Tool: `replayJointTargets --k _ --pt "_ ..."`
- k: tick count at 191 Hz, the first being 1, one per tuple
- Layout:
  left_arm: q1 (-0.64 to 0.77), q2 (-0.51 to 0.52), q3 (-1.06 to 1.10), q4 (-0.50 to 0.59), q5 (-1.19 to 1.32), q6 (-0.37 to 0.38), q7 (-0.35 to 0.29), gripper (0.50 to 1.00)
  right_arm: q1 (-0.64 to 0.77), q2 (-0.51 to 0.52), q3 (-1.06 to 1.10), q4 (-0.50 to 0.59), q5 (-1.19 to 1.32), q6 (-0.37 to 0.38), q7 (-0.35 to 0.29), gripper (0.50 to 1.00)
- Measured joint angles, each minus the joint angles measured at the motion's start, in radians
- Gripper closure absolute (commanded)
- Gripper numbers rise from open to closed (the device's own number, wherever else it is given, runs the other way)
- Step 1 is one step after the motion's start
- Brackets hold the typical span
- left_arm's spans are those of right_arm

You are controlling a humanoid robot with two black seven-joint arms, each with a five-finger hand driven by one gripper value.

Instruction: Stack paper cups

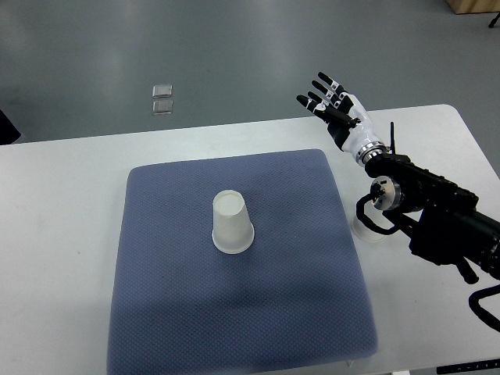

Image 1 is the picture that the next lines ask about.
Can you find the black robot fingers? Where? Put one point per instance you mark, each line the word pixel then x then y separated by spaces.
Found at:
pixel 329 93

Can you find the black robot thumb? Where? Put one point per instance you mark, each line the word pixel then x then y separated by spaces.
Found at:
pixel 331 115

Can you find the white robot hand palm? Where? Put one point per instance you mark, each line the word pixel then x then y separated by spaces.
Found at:
pixel 360 141

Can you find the white paper cup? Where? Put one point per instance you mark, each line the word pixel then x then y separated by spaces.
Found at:
pixel 364 233
pixel 232 229

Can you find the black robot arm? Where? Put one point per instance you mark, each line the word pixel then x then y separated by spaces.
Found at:
pixel 439 217

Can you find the wooden furniture corner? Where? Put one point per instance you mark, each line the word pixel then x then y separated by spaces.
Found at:
pixel 460 7

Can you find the white paper cup on mat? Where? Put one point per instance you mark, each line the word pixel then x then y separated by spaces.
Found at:
pixel 232 229

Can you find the upper metal floor plate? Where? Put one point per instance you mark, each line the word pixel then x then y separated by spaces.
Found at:
pixel 162 90

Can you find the blue quilted cushion mat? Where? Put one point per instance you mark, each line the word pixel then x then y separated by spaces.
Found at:
pixel 296 297

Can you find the black tripod foot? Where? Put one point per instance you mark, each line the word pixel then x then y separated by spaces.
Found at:
pixel 494 21

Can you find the black table control panel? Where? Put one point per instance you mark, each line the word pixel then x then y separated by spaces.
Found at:
pixel 468 367

